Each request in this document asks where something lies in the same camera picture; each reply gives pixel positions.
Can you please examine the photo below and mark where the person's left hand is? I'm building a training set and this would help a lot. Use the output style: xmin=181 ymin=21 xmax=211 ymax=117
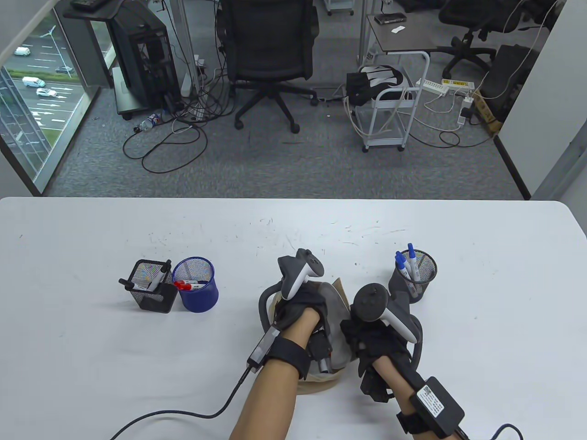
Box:
xmin=274 ymin=282 xmax=334 ymax=381

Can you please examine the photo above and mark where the person's right hand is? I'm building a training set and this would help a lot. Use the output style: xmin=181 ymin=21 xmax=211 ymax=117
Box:
xmin=340 ymin=306 xmax=414 ymax=404

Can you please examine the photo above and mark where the white grey hand controller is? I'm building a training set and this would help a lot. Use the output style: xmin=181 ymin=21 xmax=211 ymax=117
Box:
xmin=351 ymin=283 xmax=423 ymax=368
xmin=259 ymin=248 xmax=325 ymax=330

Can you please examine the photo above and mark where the beige velcro pencil pouch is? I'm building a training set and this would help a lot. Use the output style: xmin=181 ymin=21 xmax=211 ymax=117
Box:
xmin=271 ymin=277 xmax=354 ymax=397

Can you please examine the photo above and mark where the person's left forearm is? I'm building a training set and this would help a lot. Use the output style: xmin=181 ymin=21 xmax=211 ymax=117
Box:
xmin=229 ymin=308 xmax=321 ymax=440

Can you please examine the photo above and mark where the person's right forearm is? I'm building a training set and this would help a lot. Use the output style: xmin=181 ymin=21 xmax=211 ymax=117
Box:
xmin=372 ymin=354 xmax=459 ymax=440

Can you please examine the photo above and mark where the black round mesh pen cup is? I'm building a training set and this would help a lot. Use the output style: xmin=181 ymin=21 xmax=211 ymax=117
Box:
xmin=389 ymin=250 xmax=438 ymax=304

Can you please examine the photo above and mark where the blue mesh pen cup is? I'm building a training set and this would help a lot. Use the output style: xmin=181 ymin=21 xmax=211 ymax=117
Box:
xmin=173 ymin=257 xmax=219 ymax=314

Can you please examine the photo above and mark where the black square mesh pen holder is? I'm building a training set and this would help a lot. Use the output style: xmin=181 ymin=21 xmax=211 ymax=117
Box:
xmin=125 ymin=259 xmax=178 ymax=314

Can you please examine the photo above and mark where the white rolling cart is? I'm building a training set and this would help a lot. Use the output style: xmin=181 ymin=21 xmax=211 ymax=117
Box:
xmin=362 ymin=50 xmax=431 ymax=153

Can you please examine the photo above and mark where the black and white bag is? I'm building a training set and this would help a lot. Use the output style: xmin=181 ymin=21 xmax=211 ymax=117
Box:
xmin=345 ymin=65 xmax=405 ymax=107

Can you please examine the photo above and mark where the cardboard box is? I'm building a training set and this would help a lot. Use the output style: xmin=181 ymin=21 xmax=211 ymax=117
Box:
xmin=472 ymin=89 xmax=504 ymax=137

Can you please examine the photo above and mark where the black mesh office chair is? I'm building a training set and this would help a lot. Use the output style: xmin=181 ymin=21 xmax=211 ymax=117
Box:
xmin=216 ymin=0 xmax=319 ymax=134

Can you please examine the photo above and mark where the grey office desk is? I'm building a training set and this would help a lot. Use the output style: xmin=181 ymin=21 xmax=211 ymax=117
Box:
xmin=366 ymin=13 xmax=459 ymax=55

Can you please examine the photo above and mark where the black computer tower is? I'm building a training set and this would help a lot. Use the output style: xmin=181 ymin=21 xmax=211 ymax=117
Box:
xmin=109 ymin=0 xmax=180 ymax=108

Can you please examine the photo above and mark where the white wheeled cart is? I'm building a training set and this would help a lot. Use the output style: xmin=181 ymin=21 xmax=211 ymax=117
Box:
xmin=323 ymin=0 xmax=356 ymax=17

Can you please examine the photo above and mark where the glass window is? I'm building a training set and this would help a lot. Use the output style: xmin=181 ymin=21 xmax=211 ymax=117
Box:
xmin=0 ymin=9 xmax=99 ymax=193

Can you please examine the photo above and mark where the black swivel office chair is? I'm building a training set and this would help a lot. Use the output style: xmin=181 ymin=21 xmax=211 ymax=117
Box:
xmin=438 ymin=0 xmax=523 ymax=79

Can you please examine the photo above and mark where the black left wrist camera strap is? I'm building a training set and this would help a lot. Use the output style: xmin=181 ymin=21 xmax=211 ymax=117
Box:
xmin=248 ymin=326 xmax=310 ymax=380

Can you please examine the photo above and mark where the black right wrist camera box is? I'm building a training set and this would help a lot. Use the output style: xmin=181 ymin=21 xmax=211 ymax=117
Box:
xmin=397 ymin=376 xmax=466 ymax=438

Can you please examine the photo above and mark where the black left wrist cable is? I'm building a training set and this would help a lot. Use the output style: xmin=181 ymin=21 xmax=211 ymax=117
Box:
xmin=110 ymin=367 xmax=253 ymax=440

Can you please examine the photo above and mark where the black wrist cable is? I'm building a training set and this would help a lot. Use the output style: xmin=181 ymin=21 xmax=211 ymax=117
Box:
xmin=110 ymin=367 xmax=253 ymax=440
xmin=454 ymin=424 xmax=523 ymax=440

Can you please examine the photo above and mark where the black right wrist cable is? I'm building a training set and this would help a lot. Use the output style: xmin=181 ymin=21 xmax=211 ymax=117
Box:
xmin=454 ymin=424 xmax=523 ymax=440

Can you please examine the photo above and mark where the tangle of black cables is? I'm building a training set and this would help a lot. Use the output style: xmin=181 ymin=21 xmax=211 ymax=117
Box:
xmin=172 ymin=41 xmax=237 ymax=123

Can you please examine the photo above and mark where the black floor cable loop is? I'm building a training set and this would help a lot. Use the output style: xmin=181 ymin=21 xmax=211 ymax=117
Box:
xmin=122 ymin=121 xmax=208 ymax=175

